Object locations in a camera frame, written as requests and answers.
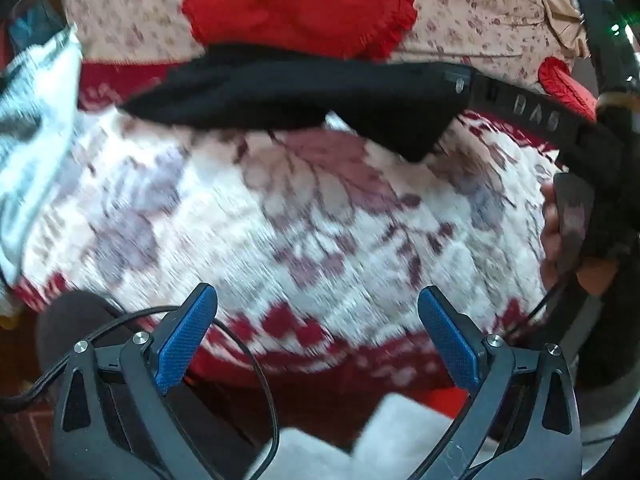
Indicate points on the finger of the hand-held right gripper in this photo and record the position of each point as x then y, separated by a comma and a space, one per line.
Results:
525, 107

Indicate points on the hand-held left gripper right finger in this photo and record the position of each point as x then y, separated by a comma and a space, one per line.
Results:
450, 341

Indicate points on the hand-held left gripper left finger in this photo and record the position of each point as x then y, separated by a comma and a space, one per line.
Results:
186, 340

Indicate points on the person's right hand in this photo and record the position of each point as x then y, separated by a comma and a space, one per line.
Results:
548, 240

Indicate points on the small red heart cushion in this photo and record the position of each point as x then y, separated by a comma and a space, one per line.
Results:
562, 85

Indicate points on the white fleece garment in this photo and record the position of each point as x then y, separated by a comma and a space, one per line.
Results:
400, 427

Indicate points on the beige ruffled pillow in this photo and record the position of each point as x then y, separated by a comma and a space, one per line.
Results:
562, 10

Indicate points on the floral beige bed sheet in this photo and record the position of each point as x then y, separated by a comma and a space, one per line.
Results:
475, 15

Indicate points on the red white patterned blanket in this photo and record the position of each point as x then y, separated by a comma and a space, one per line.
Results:
300, 240

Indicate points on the white grey knitted cloth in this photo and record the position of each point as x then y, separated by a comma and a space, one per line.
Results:
35, 135

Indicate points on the red knitted garment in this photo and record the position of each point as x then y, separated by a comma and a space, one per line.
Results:
290, 5

